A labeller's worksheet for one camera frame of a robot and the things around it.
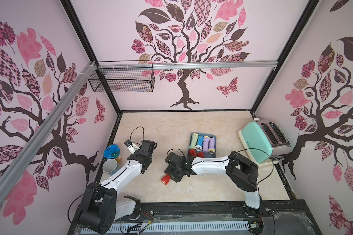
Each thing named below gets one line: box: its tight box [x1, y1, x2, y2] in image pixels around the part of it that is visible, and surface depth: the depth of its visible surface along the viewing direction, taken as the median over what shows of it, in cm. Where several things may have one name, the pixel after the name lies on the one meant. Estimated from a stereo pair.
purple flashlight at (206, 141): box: [202, 135, 210, 153], surface depth 99 cm
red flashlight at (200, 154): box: [196, 151, 205, 159], surface depth 94 cm
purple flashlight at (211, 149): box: [207, 136, 216, 155], surface depth 98 cm
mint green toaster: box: [237, 117, 292, 167], surface depth 85 cm
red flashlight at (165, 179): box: [160, 173, 172, 186], surface depth 83 cm
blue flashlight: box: [195, 135, 204, 152], surface depth 99 cm
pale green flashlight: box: [189, 133, 199, 150], surface depth 100 cm
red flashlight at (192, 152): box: [188, 148, 197, 157], surface depth 95 cm
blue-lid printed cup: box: [102, 143, 122, 163], surface depth 87 cm
